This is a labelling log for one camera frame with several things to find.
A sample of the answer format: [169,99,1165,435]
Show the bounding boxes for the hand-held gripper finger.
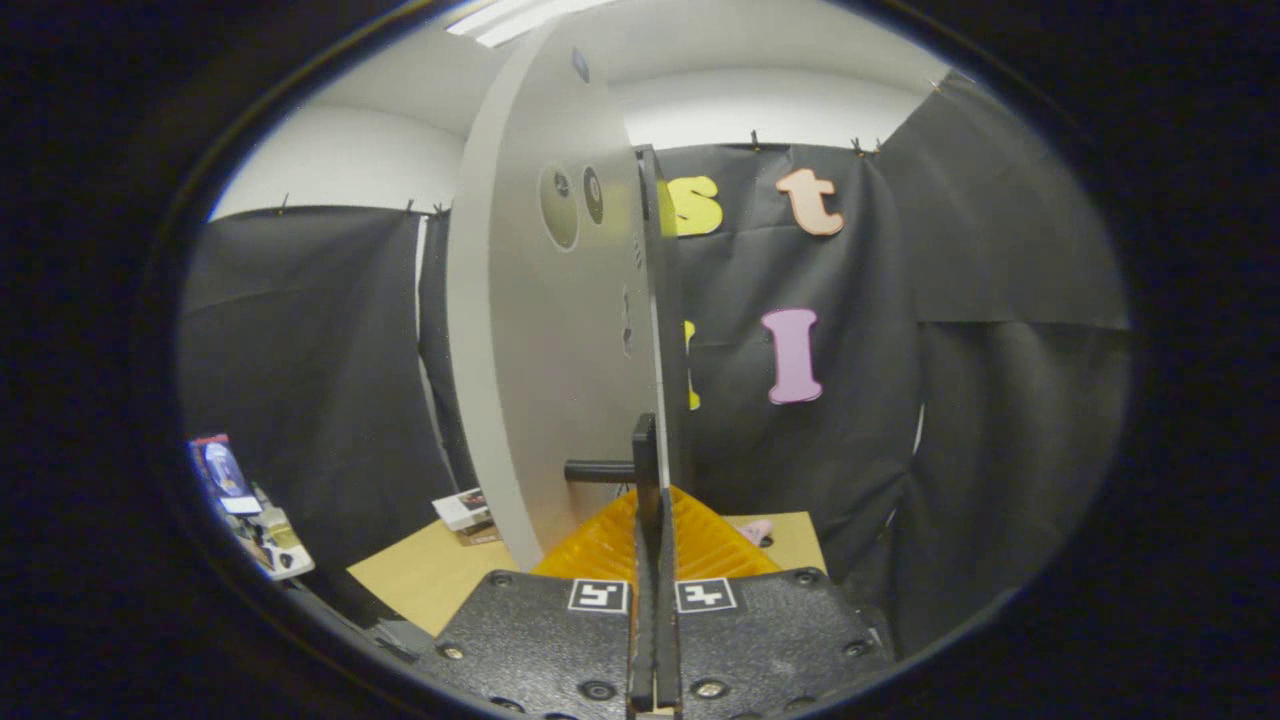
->
[415,487,657,720]
[655,487,893,720]

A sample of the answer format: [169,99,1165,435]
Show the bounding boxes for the black door handle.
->
[563,413,661,501]

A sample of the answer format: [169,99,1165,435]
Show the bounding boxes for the dark grey shoe cabinet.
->
[637,145,691,501]

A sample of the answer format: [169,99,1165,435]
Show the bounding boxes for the white printed box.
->
[432,487,493,532]

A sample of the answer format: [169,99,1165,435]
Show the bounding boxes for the colourful printed box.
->
[188,433,263,516]

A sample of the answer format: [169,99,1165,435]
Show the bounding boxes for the black backdrop cloth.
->
[178,72,1131,661]

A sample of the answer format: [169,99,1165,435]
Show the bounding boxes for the long ceiling light panel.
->
[445,0,601,48]

